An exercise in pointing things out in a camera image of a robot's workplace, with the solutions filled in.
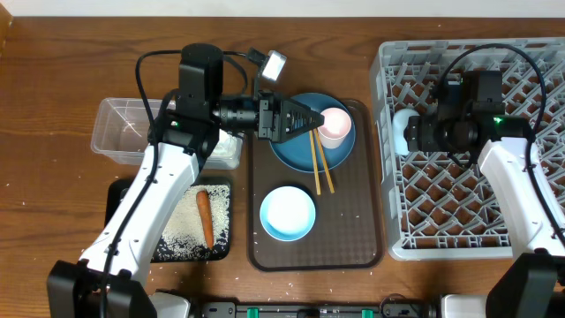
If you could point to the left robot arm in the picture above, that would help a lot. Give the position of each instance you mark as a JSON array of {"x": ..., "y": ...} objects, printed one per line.
[{"x": 109, "y": 278}]

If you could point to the dark blue plate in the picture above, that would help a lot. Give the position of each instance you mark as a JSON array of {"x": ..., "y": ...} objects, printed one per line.
[{"x": 296, "y": 153}]

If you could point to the brown serving tray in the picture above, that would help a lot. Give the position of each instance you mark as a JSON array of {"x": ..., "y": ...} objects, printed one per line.
[{"x": 347, "y": 231}]

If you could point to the orange carrot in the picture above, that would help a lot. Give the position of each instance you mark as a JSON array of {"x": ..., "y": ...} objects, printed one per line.
[{"x": 204, "y": 208}]

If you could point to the light blue bowl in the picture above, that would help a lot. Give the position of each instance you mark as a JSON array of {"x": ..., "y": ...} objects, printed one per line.
[{"x": 287, "y": 213}]

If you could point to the wooden chopstick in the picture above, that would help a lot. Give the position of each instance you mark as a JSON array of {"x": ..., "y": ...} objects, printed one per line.
[
  {"x": 315, "y": 165},
  {"x": 324, "y": 161}
]

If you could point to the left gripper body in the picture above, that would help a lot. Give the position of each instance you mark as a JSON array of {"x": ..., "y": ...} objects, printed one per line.
[{"x": 264, "y": 102}]

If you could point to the pink cup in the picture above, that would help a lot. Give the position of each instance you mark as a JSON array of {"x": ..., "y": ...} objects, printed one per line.
[{"x": 337, "y": 125}]

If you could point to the clear plastic bin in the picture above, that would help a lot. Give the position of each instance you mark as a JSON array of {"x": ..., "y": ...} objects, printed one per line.
[{"x": 120, "y": 133}]

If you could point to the grey dishwasher rack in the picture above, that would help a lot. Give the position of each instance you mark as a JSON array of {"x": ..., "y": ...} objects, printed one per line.
[{"x": 437, "y": 208}]

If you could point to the white tissue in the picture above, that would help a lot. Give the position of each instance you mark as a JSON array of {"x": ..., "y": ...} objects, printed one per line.
[{"x": 228, "y": 148}]

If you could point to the light blue cup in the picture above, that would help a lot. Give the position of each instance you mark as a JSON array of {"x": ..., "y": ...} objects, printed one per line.
[{"x": 399, "y": 124}]

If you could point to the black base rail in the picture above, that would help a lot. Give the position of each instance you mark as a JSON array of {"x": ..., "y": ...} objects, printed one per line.
[{"x": 392, "y": 308}]

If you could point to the spilled white rice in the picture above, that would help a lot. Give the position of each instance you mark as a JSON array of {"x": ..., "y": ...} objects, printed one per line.
[{"x": 190, "y": 229}]

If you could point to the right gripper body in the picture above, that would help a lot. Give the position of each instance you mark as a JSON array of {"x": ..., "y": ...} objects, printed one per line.
[{"x": 432, "y": 133}]

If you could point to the black waste tray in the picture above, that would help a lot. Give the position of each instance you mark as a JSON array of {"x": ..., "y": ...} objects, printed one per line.
[{"x": 220, "y": 221}]

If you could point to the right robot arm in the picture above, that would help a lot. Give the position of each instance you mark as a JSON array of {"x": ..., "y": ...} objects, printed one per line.
[{"x": 470, "y": 118}]

